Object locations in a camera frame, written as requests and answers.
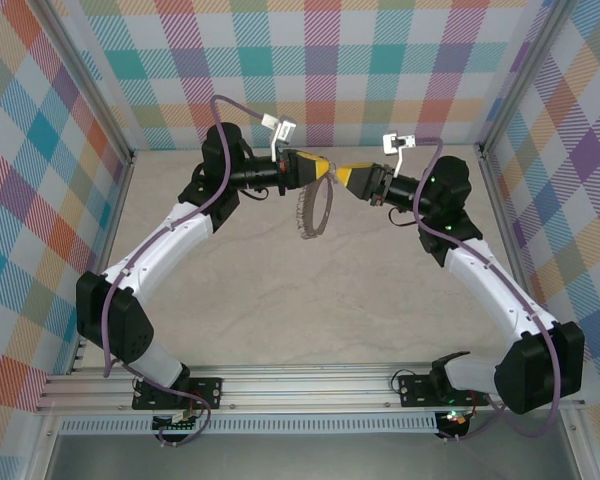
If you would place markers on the aluminium frame leg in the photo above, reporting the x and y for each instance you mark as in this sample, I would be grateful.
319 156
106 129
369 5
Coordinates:
42 450
577 450

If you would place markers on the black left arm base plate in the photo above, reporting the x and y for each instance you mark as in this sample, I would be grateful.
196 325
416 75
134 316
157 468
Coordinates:
205 392

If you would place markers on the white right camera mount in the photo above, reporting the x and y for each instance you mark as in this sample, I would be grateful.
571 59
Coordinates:
399 162

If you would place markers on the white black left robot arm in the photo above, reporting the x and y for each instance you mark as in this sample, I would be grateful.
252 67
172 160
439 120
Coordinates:
170 240

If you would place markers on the grey metal lower shelf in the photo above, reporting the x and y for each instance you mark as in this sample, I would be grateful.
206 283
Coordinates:
305 460

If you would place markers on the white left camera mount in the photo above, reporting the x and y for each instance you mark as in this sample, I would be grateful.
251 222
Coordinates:
276 149

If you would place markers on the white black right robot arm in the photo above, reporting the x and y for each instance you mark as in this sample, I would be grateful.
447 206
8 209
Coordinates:
495 285

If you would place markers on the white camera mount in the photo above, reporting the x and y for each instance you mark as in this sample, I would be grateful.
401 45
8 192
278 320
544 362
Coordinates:
276 149
399 162

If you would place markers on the aluminium side rail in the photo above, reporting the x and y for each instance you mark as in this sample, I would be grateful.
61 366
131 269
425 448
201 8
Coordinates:
114 225
501 215

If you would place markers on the small controller board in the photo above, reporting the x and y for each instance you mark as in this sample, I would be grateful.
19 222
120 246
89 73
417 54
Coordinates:
177 425
455 422

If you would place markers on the aluminium front rail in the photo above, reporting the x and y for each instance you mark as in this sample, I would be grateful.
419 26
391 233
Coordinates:
305 387

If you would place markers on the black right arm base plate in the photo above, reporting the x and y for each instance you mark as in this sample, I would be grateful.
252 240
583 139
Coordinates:
415 390

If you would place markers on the aluminium corner post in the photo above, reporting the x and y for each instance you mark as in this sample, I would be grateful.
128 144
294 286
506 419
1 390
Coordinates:
520 75
87 75

